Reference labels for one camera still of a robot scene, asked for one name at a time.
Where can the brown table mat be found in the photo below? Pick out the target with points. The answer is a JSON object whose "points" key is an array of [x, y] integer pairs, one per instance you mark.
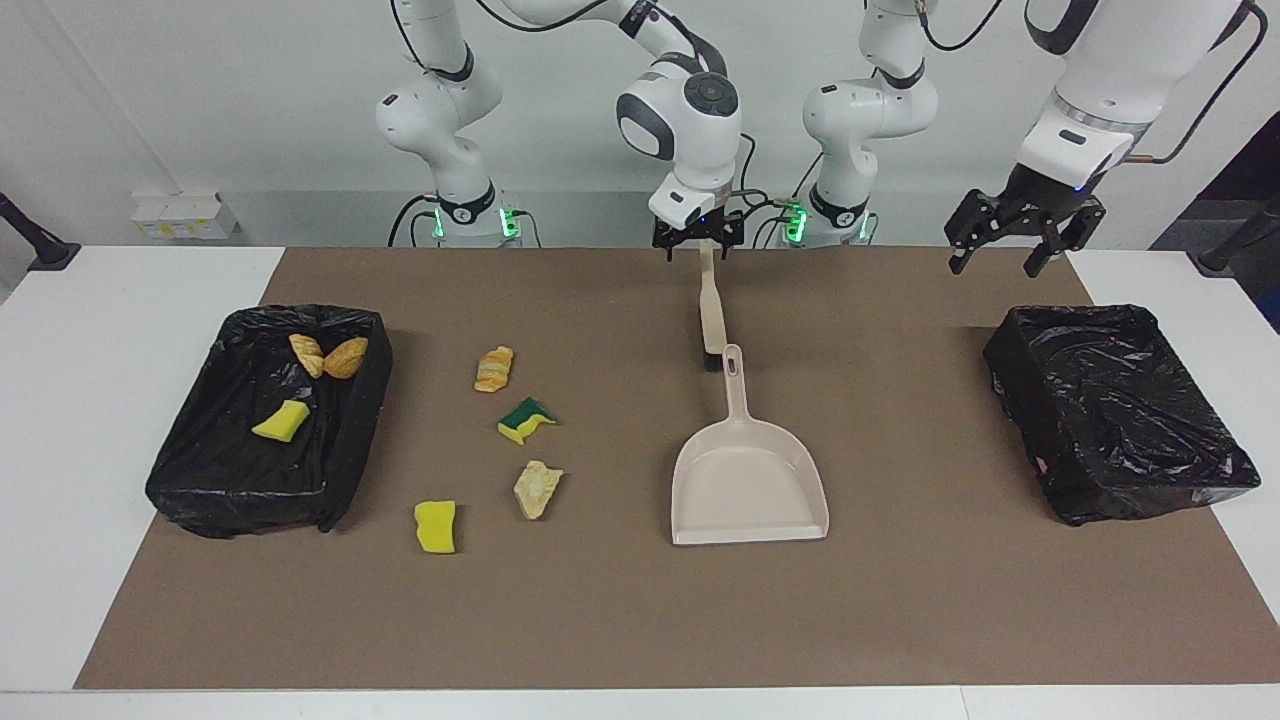
{"points": [[900, 600]]}

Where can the plain yellow sponge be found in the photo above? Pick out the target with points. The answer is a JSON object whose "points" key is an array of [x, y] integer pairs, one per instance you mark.
{"points": [[435, 526]]}

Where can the brown bread roll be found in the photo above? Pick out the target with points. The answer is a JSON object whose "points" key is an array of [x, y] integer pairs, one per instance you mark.
{"points": [[346, 358]]}

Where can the striped orange croissant piece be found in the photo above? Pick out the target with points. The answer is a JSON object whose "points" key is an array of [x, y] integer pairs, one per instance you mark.
{"points": [[493, 369]]}

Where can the beige bread chunk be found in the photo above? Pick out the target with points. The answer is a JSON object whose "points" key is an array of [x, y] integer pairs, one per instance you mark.
{"points": [[537, 489]]}

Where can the pale croissant piece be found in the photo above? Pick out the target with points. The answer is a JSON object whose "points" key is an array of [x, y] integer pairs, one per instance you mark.
{"points": [[307, 355]]}

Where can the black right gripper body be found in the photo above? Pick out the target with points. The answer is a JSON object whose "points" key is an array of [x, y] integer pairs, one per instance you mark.
{"points": [[700, 225]]}

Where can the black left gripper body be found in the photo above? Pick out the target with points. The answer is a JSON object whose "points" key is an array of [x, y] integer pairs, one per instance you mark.
{"points": [[1045, 198]]}

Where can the black lined trash bin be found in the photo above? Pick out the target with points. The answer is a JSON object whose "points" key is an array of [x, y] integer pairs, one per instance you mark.
{"points": [[1110, 410], [220, 470]]}

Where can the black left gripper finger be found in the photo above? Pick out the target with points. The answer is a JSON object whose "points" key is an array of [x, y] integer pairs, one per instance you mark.
{"points": [[978, 220], [1078, 225]]}

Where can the beige brush black bristles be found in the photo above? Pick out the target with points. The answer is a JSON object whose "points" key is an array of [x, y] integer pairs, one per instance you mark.
{"points": [[711, 300]]}

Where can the beige plastic dustpan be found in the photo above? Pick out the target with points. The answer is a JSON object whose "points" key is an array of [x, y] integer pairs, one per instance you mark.
{"points": [[750, 490]]}

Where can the white wall socket box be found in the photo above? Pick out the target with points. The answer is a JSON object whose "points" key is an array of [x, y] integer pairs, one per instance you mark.
{"points": [[180, 215]]}

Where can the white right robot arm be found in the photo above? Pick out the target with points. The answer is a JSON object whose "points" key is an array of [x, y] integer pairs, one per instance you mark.
{"points": [[690, 120]]}

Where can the small yellow green sponge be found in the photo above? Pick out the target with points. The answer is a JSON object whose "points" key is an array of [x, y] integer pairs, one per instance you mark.
{"points": [[282, 422]]}

